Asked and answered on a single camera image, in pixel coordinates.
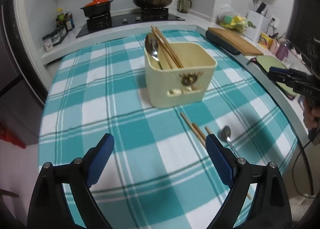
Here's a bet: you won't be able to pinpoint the yellow red tin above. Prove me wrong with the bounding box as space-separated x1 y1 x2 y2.
258 32 273 49

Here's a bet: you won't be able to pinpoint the green cutting board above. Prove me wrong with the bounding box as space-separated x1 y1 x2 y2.
256 55 297 99

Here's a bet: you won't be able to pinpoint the wooden cutting board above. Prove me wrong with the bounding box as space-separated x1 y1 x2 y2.
207 27 263 56

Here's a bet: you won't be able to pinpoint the person's right hand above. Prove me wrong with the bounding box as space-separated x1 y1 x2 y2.
303 97 320 130

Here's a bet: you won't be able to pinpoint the black gas stove top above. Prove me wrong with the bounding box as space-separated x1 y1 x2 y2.
76 8 184 38

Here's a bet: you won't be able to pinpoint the steel spoon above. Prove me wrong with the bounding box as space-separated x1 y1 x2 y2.
221 125 238 157
145 33 163 70

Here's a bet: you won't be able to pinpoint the glass jug with handle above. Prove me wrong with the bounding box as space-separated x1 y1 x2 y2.
177 0 192 14

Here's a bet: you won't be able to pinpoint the purple cup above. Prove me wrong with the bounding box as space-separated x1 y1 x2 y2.
276 41 289 61

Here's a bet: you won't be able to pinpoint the sauce bottles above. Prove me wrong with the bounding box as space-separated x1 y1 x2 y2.
56 8 75 31

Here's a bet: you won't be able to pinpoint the black pot orange lid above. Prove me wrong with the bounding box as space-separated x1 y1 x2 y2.
81 0 113 18

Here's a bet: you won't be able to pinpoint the wooden chopstick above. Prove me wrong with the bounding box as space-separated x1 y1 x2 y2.
204 126 212 135
150 28 181 70
180 112 206 148
151 29 174 70
150 25 185 70
153 27 184 68
192 123 206 147

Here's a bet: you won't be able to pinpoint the white spice jar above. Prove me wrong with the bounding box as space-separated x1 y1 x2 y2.
43 37 53 52

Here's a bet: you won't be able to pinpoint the teal white checkered tablecloth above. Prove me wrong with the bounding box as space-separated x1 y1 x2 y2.
39 30 297 228

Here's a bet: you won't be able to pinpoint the black wok glass lid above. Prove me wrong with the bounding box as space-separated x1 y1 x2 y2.
132 0 173 9

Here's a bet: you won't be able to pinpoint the pink cup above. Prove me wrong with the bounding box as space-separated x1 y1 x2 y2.
269 39 280 55

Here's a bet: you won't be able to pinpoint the black cable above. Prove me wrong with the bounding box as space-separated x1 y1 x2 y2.
291 132 320 197

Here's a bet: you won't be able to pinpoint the cream utensil holder box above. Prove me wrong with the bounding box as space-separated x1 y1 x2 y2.
144 42 217 108

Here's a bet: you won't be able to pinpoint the grey refrigerator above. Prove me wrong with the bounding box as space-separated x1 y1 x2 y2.
1 0 48 145

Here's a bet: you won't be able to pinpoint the white knife block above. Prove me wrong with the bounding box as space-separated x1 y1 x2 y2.
244 10 268 42

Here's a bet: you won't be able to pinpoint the black griddle under board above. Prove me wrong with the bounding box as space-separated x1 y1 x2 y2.
206 30 240 55

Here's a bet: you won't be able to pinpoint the bag of colourful sponges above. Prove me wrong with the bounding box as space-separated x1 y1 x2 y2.
217 4 256 33

